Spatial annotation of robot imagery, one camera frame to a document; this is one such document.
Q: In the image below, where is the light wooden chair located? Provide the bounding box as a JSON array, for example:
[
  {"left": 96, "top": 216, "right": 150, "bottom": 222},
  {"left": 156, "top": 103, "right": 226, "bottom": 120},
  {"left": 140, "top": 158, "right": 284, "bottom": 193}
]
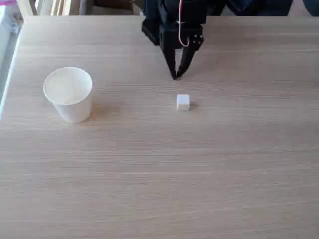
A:
[{"left": 16, "top": 0, "right": 83, "bottom": 17}]

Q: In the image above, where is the white paper cup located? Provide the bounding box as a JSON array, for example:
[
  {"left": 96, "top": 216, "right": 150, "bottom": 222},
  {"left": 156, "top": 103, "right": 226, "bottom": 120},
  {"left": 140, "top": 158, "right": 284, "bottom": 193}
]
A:
[{"left": 43, "top": 66, "right": 93, "bottom": 123}]

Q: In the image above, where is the small white block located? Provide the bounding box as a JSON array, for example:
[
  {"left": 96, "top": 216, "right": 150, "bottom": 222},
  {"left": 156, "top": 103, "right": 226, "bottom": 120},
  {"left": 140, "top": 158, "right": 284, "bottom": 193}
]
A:
[{"left": 176, "top": 94, "right": 190, "bottom": 112}]

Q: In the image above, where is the clear plastic bag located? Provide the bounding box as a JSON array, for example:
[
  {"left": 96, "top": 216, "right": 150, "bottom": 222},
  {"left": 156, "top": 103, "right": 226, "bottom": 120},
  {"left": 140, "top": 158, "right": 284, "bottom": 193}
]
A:
[{"left": 0, "top": 0, "right": 24, "bottom": 35}]

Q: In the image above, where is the brown cardboard box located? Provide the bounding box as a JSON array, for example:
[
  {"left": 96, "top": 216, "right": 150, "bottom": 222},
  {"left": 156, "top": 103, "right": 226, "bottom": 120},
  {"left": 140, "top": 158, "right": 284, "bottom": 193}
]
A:
[{"left": 91, "top": 0, "right": 146, "bottom": 16}]

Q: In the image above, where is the white and red cable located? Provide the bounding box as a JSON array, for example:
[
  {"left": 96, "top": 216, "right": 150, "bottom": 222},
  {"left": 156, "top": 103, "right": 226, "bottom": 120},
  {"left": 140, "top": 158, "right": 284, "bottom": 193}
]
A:
[{"left": 176, "top": 0, "right": 191, "bottom": 48}]

